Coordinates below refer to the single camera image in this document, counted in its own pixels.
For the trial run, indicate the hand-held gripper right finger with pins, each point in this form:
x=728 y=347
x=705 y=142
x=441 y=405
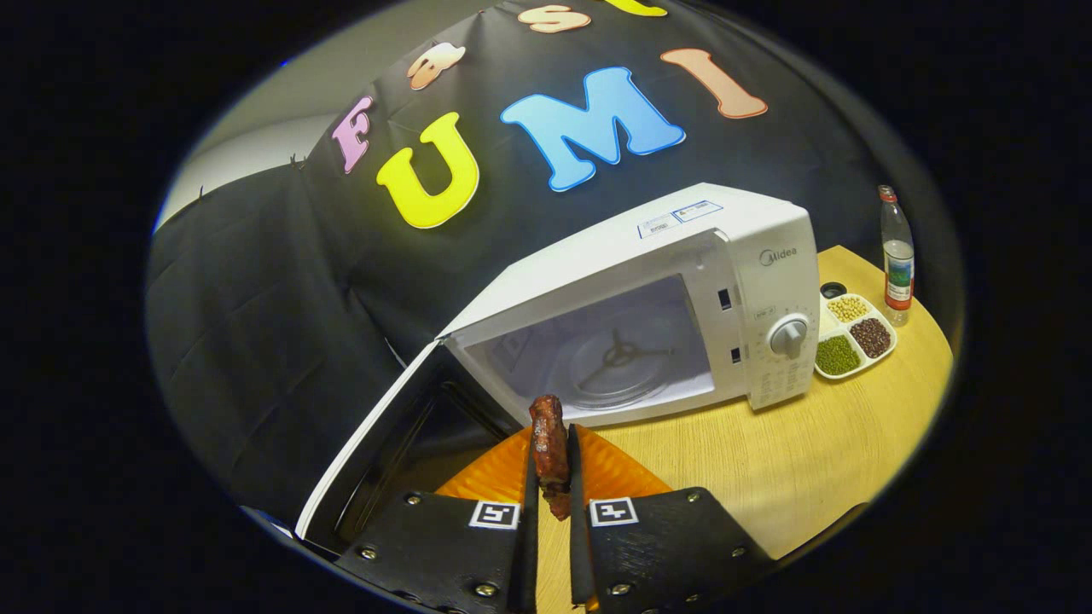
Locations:
x=580 y=554

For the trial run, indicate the white divided bean tray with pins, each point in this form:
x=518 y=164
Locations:
x=856 y=331

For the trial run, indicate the white toaster oven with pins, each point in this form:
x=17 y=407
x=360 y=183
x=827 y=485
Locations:
x=768 y=256

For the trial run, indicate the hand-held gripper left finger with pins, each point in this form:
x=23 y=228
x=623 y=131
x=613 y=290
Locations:
x=527 y=554

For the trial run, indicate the red-brown meat piece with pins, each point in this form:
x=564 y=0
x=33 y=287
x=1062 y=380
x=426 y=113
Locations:
x=550 y=443

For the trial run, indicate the clear water bottle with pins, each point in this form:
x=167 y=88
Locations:
x=898 y=256

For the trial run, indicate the black backdrop cloth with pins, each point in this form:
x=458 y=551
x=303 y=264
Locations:
x=256 y=298

